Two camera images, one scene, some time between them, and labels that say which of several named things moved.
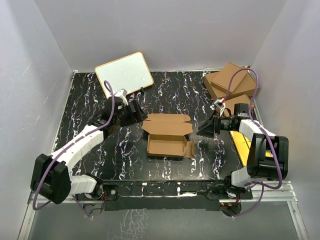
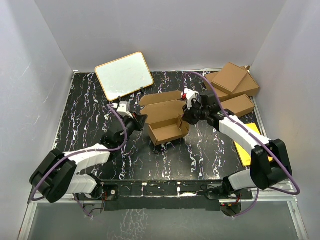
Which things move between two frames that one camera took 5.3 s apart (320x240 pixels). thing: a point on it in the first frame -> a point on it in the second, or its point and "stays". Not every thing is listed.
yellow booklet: [242, 145] stays
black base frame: [182, 194] stays
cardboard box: [230, 102] stays
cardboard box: [222, 79] stays
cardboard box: [167, 137] -> [163, 112]
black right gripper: [208, 131] -> [187, 115]
